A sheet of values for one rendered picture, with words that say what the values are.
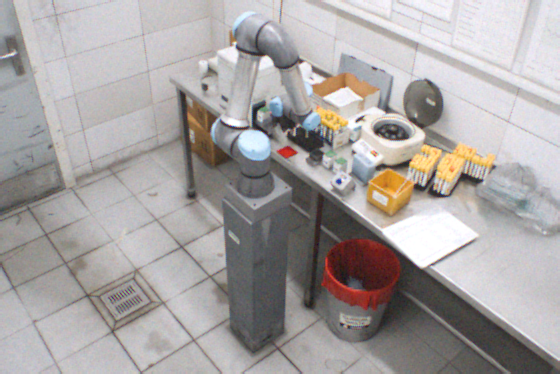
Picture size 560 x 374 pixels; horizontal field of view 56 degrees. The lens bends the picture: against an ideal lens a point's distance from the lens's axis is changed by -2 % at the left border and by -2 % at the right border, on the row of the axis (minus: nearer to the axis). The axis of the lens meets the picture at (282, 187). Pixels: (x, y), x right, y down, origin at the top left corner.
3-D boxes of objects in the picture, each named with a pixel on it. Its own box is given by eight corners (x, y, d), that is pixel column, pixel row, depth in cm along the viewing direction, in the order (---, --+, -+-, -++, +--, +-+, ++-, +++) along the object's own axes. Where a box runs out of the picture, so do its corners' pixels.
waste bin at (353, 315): (302, 314, 281) (306, 256, 253) (351, 281, 300) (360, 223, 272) (353, 363, 259) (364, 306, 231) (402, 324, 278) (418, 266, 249)
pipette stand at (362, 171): (348, 174, 232) (350, 155, 226) (360, 169, 235) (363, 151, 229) (362, 187, 226) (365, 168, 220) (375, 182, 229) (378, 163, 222)
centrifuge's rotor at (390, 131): (367, 136, 246) (369, 123, 241) (392, 128, 252) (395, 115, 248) (388, 154, 236) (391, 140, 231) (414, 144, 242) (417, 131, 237)
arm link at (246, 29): (229, 162, 204) (261, 20, 178) (205, 144, 212) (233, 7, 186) (252, 157, 212) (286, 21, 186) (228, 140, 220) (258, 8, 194)
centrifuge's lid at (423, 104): (409, 70, 240) (422, 68, 244) (395, 118, 254) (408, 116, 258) (442, 90, 226) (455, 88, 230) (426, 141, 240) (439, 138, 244)
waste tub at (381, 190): (365, 200, 219) (368, 181, 213) (384, 186, 226) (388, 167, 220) (391, 216, 212) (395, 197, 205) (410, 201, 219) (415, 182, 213)
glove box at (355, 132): (338, 134, 257) (340, 117, 251) (372, 118, 269) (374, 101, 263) (356, 146, 249) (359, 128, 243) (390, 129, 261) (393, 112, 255)
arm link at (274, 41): (300, 25, 176) (326, 119, 215) (277, 15, 182) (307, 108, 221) (275, 46, 173) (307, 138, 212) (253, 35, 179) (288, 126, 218)
